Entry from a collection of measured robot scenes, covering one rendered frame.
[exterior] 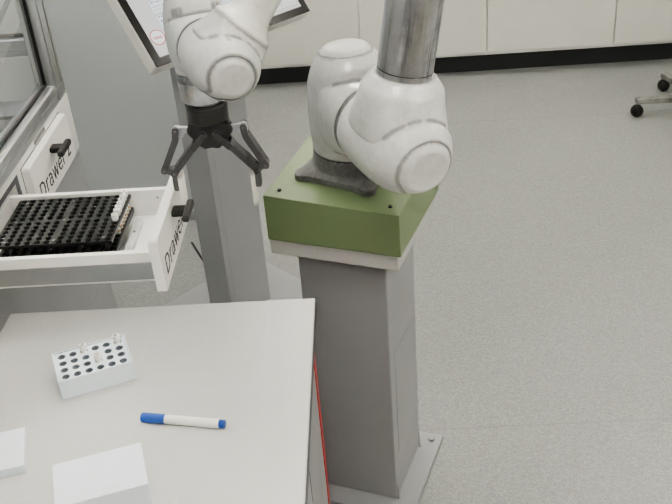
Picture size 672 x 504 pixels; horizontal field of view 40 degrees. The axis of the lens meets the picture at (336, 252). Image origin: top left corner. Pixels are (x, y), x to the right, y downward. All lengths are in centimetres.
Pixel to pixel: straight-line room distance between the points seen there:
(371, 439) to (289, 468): 86
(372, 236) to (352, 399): 50
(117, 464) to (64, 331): 44
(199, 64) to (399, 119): 36
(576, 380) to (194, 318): 134
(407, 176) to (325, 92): 27
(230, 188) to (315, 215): 92
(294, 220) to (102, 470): 71
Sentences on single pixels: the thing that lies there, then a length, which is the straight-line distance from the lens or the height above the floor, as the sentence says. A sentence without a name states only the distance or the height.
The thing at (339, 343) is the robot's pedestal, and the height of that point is 48.
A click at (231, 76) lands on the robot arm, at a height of 124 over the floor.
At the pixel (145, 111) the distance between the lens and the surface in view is 344.
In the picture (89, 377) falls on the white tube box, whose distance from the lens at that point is 158.
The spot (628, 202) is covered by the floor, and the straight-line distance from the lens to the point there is 361.
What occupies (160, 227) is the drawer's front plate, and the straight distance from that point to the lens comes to 167.
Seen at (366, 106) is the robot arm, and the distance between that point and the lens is 162.
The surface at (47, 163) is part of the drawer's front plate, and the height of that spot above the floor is 89.
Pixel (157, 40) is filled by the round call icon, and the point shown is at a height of 101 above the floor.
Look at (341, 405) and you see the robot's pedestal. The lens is 219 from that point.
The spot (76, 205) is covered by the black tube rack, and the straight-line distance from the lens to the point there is 187.
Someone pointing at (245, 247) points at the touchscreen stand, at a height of 27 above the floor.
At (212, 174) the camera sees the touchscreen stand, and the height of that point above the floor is 56.
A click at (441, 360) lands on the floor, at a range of 276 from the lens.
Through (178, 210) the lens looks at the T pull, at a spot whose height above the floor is 91.
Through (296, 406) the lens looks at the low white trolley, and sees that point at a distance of 148.
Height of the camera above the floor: 174
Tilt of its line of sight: 32 degrees down
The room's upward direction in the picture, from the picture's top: 5 degrees counter-clockwise
